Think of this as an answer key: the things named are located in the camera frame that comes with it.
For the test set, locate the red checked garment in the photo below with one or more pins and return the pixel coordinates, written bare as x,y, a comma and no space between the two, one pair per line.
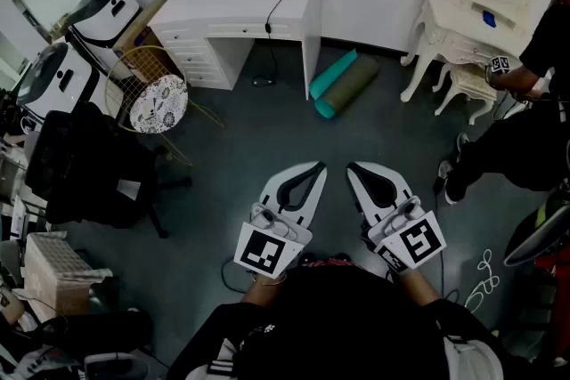
325,263

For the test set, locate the white desk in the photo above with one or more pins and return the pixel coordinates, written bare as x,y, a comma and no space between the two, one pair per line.
231,9

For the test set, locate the white ornate dressing table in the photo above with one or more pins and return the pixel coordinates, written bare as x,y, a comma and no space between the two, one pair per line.
463,13

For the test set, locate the white and black appliance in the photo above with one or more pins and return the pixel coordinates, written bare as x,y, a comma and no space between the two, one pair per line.
120,9
67,80

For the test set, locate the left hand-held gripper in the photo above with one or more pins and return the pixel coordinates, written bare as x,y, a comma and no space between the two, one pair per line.
260,251

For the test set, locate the brown cardboard box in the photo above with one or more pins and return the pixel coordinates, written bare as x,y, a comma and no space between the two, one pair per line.
142,35

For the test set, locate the beige woven storage box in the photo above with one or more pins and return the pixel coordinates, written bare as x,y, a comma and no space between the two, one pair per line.
58,267

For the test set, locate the blue item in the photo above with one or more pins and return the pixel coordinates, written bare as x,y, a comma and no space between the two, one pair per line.
489,19

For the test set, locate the white remote control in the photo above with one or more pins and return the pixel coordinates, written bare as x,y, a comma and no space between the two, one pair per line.
150,111

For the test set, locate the person's black shirt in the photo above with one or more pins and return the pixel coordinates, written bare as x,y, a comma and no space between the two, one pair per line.
338,325

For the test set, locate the person's left forearm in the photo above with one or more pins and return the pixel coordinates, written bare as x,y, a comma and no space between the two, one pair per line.
263,293

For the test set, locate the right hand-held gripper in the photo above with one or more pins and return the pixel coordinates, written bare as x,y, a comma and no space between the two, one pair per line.
418,242

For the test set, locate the black office chair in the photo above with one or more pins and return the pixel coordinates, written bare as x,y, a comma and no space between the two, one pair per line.
89,164

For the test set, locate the white ornate stool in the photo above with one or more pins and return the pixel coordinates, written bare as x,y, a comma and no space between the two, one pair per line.
472,82

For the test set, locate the person's right forearm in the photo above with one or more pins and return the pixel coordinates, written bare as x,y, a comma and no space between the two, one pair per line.
418,289

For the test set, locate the floral round seat cushion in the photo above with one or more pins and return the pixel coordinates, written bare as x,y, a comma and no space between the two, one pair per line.
165,102

